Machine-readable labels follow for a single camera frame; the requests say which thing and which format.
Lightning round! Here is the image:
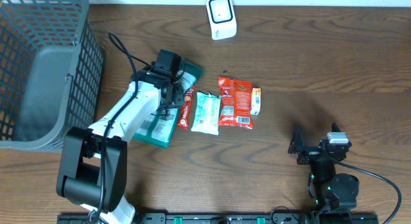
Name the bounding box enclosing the red stick sachet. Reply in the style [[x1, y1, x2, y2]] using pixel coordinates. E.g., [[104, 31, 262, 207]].
[[177, 86, 195, 130]]

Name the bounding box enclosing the dark green package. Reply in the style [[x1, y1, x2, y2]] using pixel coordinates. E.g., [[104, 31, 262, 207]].
[[133, 60, 204, 149]]

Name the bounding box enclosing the light green wipes pack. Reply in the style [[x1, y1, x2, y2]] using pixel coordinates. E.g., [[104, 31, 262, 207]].
[[191, 92, 221, 135]]

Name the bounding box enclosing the small orange white box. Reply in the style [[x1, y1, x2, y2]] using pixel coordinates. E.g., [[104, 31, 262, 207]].
[[250, 88, 261, 116]]

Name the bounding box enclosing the red snack bag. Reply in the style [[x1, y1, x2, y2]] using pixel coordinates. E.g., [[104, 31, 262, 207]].
[[218, 77, 254, 129]]

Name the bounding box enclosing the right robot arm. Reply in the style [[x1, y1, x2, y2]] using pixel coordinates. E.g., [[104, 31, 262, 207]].
[[288, 123, 359, 223]]

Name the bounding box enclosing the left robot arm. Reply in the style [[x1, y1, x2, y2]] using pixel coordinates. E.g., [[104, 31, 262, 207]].
[[57, 49, 184, 223]]

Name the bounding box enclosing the white barcode scanner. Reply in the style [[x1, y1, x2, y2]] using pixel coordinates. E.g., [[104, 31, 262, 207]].
[[205, 0, 237, 40]]

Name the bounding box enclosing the grey plastic mesh basket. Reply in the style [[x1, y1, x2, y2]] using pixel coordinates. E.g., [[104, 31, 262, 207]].
[[1, 0, 104, 152]]

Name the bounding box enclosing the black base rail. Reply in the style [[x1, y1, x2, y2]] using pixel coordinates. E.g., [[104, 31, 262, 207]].
[[57, 212, 380, 224]]

